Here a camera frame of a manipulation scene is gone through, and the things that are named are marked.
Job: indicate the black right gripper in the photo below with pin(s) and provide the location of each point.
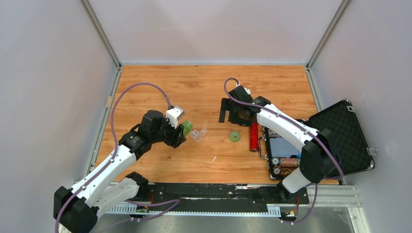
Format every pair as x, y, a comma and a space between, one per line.
227, 105

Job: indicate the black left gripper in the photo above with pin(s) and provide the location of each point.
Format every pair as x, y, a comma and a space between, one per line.
177, 137

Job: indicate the green pill bottle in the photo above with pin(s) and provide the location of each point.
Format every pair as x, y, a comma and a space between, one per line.
187, 127

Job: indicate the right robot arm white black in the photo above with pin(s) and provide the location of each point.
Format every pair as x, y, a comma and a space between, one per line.
319, 156

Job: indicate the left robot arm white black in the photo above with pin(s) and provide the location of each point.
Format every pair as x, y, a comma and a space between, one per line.
79, 207

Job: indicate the red glitter tube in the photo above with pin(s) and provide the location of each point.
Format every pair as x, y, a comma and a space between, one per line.
253, 137

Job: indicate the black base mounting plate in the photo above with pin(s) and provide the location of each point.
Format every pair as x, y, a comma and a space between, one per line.
221, 198

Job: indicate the blue playing card deck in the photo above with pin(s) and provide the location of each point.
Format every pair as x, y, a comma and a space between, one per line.
282, 148

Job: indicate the orange black chip row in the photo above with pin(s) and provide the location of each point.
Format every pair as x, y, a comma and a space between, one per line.
282, 166

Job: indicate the black poker chip case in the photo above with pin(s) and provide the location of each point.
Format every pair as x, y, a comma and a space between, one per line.
354, 154

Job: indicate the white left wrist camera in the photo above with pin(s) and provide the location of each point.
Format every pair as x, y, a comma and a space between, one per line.
173, 115

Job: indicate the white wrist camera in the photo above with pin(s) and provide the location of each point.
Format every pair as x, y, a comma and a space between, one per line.
173, 115
247, 90

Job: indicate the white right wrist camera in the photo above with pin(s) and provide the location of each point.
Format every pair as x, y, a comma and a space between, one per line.
247, 90

